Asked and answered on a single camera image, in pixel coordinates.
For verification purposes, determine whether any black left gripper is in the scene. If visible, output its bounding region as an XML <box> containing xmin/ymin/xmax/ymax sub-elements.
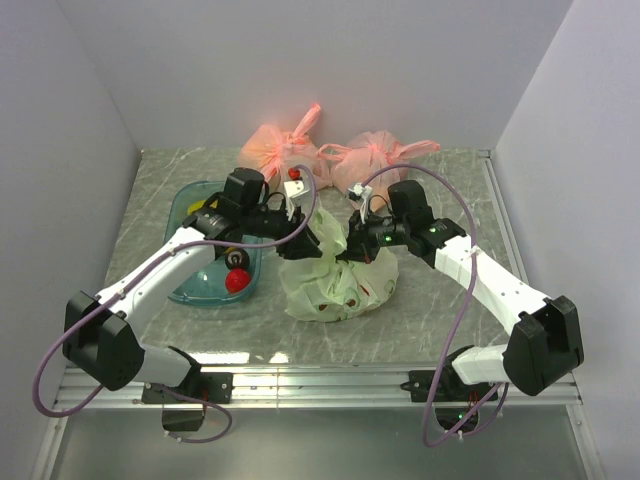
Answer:
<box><xmin>242</xmin><ymin>197</ymin><xmax>323</xmax><ymax>260</ymax></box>

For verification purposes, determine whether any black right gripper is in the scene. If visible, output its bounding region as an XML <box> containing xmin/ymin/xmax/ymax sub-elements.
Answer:
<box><xmin>335</xmin><ymin>207</ymin><xmax>410</xmax><ymax>264</ymax></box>

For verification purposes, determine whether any light green plastic bag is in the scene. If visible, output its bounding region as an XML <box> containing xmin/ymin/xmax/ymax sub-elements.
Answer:
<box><xmin>279</xmin><ymin>206</ymin><xmax>399</xmax><ymax>323</ymax></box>

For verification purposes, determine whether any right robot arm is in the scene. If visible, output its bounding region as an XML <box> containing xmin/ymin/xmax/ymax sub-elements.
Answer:
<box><xmin>339</xmin><ymin>180</ymin><xmax>584</xmax><ymax>400</ymax></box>

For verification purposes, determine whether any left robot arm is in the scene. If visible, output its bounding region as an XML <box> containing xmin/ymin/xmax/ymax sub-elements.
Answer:
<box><xmin>62</xmin><ymin>166</ymin><xmax>322</xmax><ymax>402</ymax></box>

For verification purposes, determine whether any left pink tied bag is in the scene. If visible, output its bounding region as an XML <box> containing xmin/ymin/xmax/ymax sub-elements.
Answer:
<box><xmin>237</xmin><ymin>103</ymin><xmax>331</xmax><ymax>191</ymax></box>

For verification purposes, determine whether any pink tied bag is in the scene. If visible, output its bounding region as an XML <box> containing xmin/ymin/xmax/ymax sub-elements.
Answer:
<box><xmin>237</xmin><ymin>103</ymin><xmax>331</xmax><ymax>191</ymax></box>
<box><xmin>316</xmin><ymin>130</ymin><xmax>440</xmax><ymax>193</ymax></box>

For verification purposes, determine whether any right pink tied bag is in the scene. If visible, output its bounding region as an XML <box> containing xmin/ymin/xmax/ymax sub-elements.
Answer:
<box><xmin>316</xmin><ymin>130</ymin><xmax>440</xmax><ymax>193</ymax></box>

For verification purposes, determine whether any yellow fake starfruit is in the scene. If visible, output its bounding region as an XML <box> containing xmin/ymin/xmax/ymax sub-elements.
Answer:
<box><xmin>187</xmin><ymin>200</ymin><xmax>209</xmax><ymax>216</ymax></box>

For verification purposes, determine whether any teal plastic basket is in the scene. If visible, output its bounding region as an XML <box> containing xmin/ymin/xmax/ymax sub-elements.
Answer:
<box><xmin>164</xmin><ymin>181</ymin><xmax>262</xmax><ymax>308</ymax></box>

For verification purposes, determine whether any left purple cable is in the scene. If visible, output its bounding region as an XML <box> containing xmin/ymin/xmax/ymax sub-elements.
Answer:
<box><xmin>32</xmin><ymin>163</ymin><xmax>318</xmax><ymax>444</ymax></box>

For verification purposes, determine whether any purple cable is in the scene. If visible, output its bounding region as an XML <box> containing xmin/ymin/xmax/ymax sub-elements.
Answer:
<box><xmin>362</xmin><ymin>164</ymin><xmax>509</xmax><ymax>447</ymax></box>
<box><xmin>32</xmin><ymin>163</ymin><xmax>318</xmax><ymax>444</ymax></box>

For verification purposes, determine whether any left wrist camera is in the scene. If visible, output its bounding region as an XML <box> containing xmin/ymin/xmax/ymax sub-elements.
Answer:
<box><xmin>282</xmin><ymin>167</ymin><xmax>309</xmax><ymax>205</ymax></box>

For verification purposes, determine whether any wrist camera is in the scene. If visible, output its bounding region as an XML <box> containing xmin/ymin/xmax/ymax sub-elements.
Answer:
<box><xmin>347</xmin><ymin>183</ymin><xmax>373</xmax><ymax>223</ymax></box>
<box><xmin>282</xmin><ymin>167</ymin><xmax>309</xmax><ymax>205</ymax></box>

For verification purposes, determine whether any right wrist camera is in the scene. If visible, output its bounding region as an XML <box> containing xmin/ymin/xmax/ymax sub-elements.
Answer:
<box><xmin>347</xmin><ymin>183</ymin><xmax>373</xmax><ymax>223</ymax></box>

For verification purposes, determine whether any aluminium mounting rail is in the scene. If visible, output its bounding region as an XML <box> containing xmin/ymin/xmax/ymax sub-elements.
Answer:
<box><xmin>32</xmin><ymin>364</ymin><xmax>604</xmax><ymax>479</ymax></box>

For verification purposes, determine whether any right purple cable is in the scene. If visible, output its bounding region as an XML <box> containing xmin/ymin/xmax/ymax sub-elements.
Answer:
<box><xmin>362</xmin><ymin>164</ymin><xmax>509</xmax><ymax>447</ymax></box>

